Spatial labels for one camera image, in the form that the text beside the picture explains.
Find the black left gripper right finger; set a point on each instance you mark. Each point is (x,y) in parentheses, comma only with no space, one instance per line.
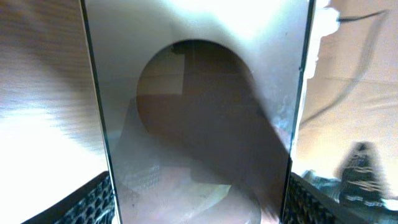
(334,202)

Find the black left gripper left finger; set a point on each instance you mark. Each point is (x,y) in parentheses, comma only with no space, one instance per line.
(92,203)

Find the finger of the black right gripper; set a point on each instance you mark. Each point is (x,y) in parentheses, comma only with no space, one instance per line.
(361,182)

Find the rose gold Galaxy smartphone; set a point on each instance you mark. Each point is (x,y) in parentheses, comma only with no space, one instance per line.
(199,104)

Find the white power strip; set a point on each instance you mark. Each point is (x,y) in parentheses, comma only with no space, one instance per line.
(324,22)

